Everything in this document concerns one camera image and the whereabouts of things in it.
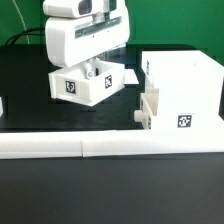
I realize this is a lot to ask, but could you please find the marker tag sheet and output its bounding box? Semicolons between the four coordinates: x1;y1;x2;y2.
124;69;139;85

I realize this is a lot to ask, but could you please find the white drawer cabinet box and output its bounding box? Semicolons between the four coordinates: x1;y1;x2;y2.
141;50;224;130

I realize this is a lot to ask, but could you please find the white drawer tray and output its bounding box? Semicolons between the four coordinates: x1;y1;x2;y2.
134;93;158;130
49;60;125;106

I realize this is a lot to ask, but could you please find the thin white cable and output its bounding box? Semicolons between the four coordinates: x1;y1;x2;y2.
11;0;31;45

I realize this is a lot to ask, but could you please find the white front drawer tray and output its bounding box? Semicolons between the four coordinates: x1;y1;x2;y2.
134;93;158;130

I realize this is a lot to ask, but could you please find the white front rail right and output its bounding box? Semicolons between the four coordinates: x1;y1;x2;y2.
82;129;224;157

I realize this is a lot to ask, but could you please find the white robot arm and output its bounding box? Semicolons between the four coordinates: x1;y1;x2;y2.
43;0;130;79

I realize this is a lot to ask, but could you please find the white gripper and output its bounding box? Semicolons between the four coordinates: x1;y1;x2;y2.
45;9;130;79

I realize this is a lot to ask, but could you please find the black cable bundle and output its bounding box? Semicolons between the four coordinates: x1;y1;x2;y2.
4;27;46;46

